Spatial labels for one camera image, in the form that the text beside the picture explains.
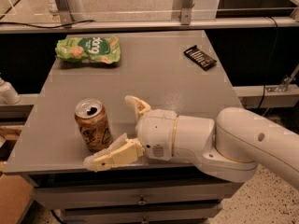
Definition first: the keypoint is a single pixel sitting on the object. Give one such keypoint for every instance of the white pipe at left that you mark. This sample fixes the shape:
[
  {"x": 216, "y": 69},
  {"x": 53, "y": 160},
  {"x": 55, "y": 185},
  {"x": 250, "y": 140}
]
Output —
[{"x": 8, "y": 93}]

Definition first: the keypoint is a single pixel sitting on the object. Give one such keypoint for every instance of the orange soda can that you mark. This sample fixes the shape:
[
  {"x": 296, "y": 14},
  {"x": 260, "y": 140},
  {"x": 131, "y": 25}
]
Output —
[{"x": 91, "y": 118}]

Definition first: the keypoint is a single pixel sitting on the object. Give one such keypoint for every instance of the grey drawer cabinet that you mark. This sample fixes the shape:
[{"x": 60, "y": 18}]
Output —
[{"x": 50, "y": 151}]

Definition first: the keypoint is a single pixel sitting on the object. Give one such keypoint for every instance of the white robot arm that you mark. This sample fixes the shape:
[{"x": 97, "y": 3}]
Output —
[{"x": 229, "y": 147}]

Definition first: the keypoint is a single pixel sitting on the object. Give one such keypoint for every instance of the green snack bag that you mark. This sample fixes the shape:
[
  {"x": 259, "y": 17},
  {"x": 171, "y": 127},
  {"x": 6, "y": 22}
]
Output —
[{"x": 89, "y": 49}]

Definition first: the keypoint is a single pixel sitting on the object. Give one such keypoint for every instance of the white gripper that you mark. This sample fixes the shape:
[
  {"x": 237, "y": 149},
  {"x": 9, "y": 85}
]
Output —
[{"x": 156, "y": 131}]

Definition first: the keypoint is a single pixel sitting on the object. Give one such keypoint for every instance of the black chocolate bar wrapper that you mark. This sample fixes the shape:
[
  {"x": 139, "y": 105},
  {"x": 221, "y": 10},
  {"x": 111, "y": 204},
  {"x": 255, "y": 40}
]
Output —
[{"x": 200, "y": 58}]

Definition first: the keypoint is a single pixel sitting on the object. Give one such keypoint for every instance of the cardboard box at left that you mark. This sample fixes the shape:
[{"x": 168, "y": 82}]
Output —
[{"x": 14, "y": 198}]

